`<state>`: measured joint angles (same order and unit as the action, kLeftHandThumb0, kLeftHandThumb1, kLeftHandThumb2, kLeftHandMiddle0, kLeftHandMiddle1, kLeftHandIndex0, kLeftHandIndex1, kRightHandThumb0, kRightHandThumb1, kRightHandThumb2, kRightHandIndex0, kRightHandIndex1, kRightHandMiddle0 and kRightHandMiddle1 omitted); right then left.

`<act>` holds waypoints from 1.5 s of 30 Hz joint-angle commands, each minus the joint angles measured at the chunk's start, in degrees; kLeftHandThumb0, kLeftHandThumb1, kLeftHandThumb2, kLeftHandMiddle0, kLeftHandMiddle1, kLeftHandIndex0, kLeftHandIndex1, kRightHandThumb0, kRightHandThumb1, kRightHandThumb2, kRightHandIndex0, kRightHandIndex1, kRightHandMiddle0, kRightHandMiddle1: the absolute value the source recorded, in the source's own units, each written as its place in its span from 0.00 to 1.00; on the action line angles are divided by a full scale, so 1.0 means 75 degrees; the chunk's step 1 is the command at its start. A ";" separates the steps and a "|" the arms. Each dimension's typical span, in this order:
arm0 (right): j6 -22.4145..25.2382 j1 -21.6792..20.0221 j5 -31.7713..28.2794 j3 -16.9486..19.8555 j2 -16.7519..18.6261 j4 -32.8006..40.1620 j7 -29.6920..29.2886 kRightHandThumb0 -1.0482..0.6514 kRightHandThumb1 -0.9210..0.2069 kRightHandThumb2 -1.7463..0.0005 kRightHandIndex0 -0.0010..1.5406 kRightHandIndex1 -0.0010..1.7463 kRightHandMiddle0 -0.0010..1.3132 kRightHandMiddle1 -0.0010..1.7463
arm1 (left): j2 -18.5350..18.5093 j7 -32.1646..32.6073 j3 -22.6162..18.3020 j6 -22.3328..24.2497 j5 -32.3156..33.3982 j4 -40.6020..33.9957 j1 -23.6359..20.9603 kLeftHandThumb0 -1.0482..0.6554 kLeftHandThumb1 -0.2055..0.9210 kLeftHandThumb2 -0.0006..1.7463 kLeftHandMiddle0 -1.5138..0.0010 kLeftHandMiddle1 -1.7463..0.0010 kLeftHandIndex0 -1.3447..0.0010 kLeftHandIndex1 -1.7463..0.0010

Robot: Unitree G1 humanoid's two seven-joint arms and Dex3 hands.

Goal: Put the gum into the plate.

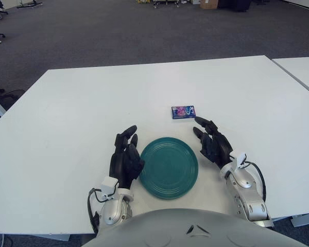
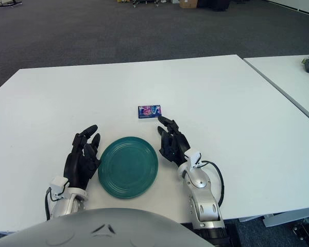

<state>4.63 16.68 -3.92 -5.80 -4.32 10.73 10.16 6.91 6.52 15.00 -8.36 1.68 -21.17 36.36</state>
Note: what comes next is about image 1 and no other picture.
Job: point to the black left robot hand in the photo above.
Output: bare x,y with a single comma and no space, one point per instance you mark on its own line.
123,164

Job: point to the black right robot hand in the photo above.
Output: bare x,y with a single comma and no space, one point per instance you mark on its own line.
219,146

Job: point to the blue purple gum pack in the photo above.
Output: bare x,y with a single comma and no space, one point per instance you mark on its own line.
183,112

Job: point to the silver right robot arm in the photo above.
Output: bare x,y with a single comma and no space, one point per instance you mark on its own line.
249,190

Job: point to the teal round plate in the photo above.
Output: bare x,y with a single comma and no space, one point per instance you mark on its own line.
168,168

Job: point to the silver robot torso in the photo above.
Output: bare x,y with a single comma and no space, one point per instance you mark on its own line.
195,231

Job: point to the white neighbouring desk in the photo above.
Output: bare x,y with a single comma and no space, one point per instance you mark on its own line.
301,72

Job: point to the black office chair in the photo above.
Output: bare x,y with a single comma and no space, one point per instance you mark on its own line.
9,95

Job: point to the black cabinet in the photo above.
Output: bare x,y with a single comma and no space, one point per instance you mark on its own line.
234,5

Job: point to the brown cardboard box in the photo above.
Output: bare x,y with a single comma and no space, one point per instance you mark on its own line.
208,3

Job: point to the wheeled cart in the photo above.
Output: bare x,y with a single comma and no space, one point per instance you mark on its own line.
166,3

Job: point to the grey table frame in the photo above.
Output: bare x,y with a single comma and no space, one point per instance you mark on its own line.
304,220

